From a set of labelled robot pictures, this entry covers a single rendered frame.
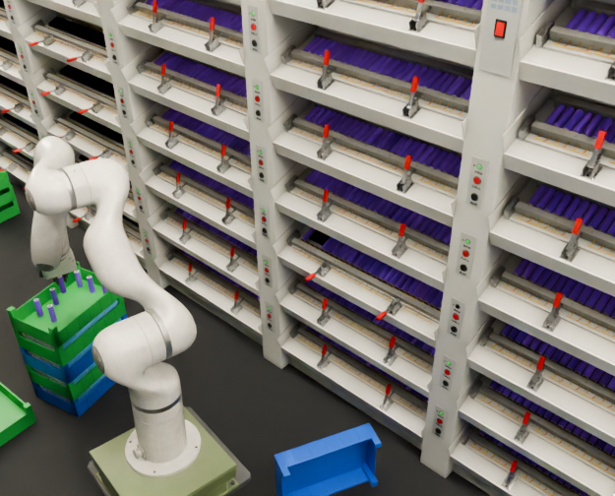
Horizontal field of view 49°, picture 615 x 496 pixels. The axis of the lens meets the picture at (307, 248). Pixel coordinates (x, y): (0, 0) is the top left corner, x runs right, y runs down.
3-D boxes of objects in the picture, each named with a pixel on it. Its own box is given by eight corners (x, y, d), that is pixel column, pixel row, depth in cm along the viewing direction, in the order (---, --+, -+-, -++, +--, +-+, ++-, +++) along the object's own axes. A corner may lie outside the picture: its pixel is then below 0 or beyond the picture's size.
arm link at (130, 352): (190, 399, 162) (182, 321, 149) (118, 435, 152) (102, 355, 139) (166, 370, 170) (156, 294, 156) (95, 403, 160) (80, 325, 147)
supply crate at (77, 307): (57, 348, 210) (52, 329, 206) (12, 328, 218) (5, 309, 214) (123, 294, 232) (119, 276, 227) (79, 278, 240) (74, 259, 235)
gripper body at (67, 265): (41, 265, 198) (45, 283, 207) (76, 253, 203) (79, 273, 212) (32, 244, 201) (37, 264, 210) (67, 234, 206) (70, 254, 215)
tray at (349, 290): (438, 349, 187) (434, 332, 180) (280, 263, 220) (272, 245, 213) (476, 297, 194) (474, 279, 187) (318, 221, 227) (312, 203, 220)
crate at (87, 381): (74, 402, 224) (69, 385, 219) (30, 380, 232) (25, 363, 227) (134, 345, 245) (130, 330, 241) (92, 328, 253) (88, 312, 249)
